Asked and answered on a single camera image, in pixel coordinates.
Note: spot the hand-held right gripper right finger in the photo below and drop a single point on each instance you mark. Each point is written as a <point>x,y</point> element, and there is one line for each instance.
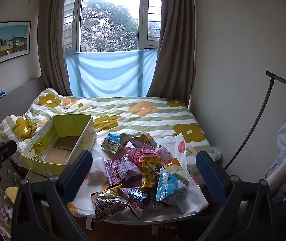
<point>209,173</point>

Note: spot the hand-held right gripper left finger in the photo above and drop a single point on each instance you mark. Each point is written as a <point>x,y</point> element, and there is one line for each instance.
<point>79,173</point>

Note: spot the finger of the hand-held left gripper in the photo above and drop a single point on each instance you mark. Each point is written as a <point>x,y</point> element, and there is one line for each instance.
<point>2,152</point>

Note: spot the orange and cream snack packet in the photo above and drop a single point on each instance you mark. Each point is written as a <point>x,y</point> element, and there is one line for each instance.
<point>175,162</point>

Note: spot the black and white snack packet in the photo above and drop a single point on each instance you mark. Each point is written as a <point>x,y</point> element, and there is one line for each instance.
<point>107,203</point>

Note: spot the light blue snack packet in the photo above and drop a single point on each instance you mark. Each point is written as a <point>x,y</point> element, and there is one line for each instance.
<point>169,185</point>

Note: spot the purple snack packet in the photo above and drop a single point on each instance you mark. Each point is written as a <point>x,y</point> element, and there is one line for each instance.
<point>122,170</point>

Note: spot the yellow-green cardboard box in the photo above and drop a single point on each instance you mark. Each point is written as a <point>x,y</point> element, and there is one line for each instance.
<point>45,140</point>

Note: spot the blue and white snack packet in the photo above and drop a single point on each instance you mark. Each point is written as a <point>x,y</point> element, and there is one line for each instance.
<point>112,143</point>

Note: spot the small pink and white packet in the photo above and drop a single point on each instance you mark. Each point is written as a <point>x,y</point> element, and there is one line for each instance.
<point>165,154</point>

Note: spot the gold snack packet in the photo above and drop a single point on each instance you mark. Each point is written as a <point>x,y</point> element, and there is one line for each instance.
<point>151,170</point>

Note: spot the pink striped snack packet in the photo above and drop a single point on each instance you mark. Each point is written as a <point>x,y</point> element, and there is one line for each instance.
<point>138,155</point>

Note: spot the dark snack packet blue label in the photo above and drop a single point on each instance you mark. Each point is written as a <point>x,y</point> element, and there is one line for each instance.
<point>136,199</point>

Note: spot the grey and yellow chip packet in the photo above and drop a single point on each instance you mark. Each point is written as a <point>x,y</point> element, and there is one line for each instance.
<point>144,139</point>

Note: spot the white crumpled cloth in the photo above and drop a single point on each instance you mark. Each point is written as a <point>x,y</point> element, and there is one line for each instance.
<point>216,152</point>

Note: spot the white fruit-print cloth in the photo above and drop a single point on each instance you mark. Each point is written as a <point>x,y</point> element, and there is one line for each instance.
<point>195,195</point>

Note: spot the paper tag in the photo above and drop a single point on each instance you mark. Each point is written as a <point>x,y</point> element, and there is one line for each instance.
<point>191,151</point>

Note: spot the yellow plastic item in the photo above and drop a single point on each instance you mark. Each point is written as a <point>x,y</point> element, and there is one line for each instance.
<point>12,194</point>

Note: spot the grey bed headboard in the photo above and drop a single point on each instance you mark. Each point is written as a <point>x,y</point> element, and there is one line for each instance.
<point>15,103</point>

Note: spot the small blue item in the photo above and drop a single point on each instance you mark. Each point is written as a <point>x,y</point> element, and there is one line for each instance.
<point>1,94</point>

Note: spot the floral striped quilt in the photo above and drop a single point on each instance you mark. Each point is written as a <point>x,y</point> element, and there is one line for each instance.
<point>153,123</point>

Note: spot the white mesh chair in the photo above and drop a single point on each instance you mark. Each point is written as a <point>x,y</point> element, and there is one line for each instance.
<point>283,153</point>

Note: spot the light blue cloth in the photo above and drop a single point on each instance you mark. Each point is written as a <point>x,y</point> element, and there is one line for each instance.
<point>110,72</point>

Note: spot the black lamp pole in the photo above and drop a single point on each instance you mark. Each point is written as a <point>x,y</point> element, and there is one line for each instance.
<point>272,76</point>

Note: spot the window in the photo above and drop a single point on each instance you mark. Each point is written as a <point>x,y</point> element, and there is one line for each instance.
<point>107,20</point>

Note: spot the framed wall poster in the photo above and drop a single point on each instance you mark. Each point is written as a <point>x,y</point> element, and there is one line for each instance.
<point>8,42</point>

